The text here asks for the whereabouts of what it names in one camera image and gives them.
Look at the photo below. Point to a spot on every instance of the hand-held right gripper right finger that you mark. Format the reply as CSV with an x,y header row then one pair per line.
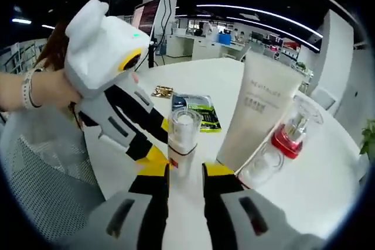
x,y
225,220

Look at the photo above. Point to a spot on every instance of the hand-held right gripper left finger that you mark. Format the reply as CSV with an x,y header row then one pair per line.
x,y
146,217

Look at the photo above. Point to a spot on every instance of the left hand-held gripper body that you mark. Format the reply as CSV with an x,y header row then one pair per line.
x,y
96,48

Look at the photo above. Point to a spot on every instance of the gold foil sachet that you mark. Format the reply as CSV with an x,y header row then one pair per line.
x,y
162,91

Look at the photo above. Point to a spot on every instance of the green black skincare sachet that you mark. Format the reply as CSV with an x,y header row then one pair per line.
x,y
205,115

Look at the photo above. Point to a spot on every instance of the white bottle red collar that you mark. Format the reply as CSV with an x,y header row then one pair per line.
x,y
288,141

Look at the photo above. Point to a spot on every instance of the white skincare tube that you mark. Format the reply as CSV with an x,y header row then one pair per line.
x,y
260,109

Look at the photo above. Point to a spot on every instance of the blue storage bin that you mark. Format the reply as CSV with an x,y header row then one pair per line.
x,y
225,39

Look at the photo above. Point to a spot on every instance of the person's left hand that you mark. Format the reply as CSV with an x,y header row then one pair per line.
x,y
54,89

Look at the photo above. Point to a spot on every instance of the person's head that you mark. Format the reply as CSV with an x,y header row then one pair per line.
x,y
55,45

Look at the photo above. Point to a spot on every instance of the black tripod stand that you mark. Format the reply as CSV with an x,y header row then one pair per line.
x,y
151,52

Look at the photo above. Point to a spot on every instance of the large computer monitor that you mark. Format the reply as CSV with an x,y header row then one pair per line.
x,y
148,15

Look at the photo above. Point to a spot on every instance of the white wristwatch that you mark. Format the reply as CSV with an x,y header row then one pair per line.
x,y
30,89

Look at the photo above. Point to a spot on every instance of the white office desk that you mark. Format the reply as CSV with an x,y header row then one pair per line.
x,y
205,48
287,59

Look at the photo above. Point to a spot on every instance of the white mesh office chair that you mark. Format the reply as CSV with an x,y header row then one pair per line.
x,y
44,168

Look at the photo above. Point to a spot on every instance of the pink lit screen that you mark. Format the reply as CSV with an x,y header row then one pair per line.
x,y
274,48

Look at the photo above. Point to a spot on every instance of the ceiling light strip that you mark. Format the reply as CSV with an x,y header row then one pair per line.
x,y
278,29
263,13

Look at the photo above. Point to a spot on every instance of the white conference chair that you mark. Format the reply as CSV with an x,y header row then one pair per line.
x,y
322,97

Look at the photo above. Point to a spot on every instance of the small background plant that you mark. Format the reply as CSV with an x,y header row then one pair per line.
x,y
300,66

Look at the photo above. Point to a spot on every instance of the green potted plant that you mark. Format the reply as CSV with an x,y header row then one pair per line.
x,y
368,138

